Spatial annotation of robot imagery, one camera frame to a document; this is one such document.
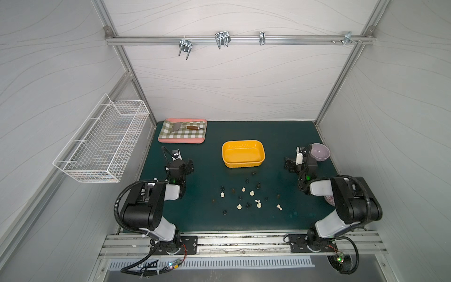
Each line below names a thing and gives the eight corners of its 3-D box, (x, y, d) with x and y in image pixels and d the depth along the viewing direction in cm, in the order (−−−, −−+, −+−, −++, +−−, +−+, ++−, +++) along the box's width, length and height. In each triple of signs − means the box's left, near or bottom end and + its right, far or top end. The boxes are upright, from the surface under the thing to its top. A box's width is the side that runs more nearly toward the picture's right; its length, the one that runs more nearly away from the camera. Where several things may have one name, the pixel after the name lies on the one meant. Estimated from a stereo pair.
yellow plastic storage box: (222, 167, 99) (221, 162, 95) (222, 145, 110) (222, 140, 106) (264, 167, 100) (266, 162, 95) (261, 145, 110) (262, 140, 106)
